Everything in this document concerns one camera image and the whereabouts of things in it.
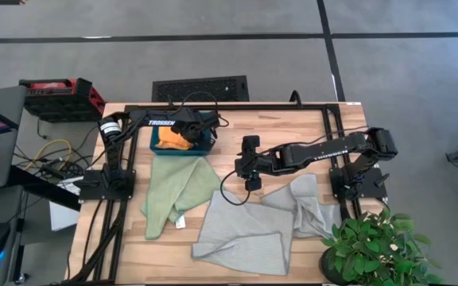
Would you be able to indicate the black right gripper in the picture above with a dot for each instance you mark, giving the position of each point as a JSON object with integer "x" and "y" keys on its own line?
{"x": 257, "y": 165}

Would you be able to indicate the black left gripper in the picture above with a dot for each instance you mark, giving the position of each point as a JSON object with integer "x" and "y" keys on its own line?
{"x": 197, "y": 125}

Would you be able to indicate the orange microfiber towel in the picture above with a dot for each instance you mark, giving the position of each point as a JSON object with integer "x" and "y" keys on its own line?
{"x": 169, "y": 139}

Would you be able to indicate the teal plastic bin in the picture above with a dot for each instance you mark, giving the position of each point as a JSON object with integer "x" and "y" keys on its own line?
{"x": 181, "y": 152}

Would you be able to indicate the grey waffle-weave towel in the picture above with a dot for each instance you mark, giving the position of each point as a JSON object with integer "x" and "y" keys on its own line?
{"x": 304, "y": 198}

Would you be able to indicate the green microfiber towel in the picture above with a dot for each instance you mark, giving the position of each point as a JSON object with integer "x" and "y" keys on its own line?
{"x": 173, "y": 182}

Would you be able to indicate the grey ribbed microfiber towel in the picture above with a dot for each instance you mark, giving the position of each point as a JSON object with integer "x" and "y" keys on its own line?
{"x": 245, "y": 230}

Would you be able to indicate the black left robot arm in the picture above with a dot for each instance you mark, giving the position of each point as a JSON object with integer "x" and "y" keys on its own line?
{"x": 161, "y": 122}

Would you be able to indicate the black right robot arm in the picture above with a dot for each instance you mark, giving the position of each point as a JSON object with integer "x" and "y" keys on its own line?
{"x": 316, "y": 153}

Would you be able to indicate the black perforated floor grate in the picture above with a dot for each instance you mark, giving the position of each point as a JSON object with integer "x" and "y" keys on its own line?
{"x": 201, "y": 89}

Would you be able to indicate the red and black tool case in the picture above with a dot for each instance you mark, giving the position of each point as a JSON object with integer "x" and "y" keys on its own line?
{"x": 62, "y": 99}

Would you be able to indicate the green potted plant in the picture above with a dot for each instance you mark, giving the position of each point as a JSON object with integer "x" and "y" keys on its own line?
{"x": 372, "y": 250}

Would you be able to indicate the white paper sheet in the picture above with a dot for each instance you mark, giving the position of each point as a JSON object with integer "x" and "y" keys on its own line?
{"x": 62, "y": 216}

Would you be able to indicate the black diagonal desk bar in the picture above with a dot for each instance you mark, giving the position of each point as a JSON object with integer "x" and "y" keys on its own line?
{"x": 42, "y": 186}

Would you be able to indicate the black aluminium table frame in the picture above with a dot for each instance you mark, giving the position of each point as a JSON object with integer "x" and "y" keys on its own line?
{"x": 253, "y": 107}

